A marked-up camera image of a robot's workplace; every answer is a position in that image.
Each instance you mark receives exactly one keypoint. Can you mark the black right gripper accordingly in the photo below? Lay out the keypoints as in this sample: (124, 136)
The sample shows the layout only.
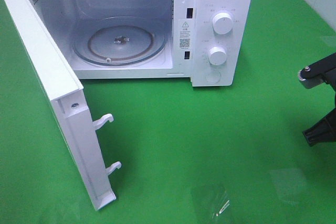
(324, 130)

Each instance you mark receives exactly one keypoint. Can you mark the round white door button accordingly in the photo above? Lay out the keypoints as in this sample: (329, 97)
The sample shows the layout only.
(213, 77)

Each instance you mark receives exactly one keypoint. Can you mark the white microwave knob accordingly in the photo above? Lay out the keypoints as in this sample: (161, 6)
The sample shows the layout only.
(222, 23)
(217, 56)

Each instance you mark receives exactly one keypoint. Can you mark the white microwave door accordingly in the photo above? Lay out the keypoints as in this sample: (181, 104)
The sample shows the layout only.
(67, 99)

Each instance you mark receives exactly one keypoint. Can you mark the white microwave oven body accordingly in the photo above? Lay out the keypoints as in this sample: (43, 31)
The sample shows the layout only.
(185, 54)

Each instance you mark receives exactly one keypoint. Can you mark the glass microwave turntable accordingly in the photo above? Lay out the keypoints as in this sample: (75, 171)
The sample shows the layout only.
(120, 41)

